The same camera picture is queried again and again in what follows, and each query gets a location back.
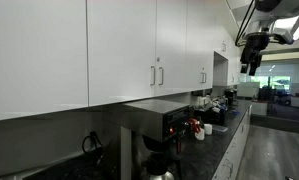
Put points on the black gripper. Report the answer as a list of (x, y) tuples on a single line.
[(257, 41)]

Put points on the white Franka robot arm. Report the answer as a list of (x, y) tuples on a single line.
[(289, 6)]

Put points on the white upper cabinet block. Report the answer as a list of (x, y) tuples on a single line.
[(234, 66)]

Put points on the wide white cabinet door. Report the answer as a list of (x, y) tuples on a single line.
[(39, 56)]

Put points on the white board panel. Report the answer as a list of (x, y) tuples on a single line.
[(248, 90)]

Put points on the black coffee maker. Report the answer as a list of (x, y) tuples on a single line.
[(229, 96)]

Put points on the small blue object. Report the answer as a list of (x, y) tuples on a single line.
[(235, 112)]

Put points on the white countertop container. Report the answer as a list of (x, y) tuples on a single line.
[(202, 100)]

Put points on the four-slot toaster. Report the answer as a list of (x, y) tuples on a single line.
[(209, 115)]

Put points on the flat blue-lidded container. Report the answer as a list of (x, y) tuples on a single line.
[(220, 128)]

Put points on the white cup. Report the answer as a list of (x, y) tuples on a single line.
[(200, 135), (208, 129)]

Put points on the red spray bottle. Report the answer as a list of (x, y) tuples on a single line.
[(194, 124)]

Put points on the white base cabinets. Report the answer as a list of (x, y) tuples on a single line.
[(234, 146)]

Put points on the stainless steel coffee brewer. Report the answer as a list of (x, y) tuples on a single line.
[(155, 115)]

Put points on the black-lidded coffee carafe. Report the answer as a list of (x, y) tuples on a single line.
[(157, 166)]

